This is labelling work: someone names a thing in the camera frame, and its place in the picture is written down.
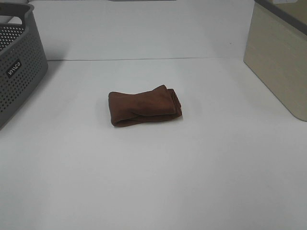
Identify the brown towel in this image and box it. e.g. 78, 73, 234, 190
108, 85, 182, 127

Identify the beige storage box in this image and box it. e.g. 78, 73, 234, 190
243, 0, 307, 121

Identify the grey perforated laundry basket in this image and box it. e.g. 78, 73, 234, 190
0, 2, 48, 127

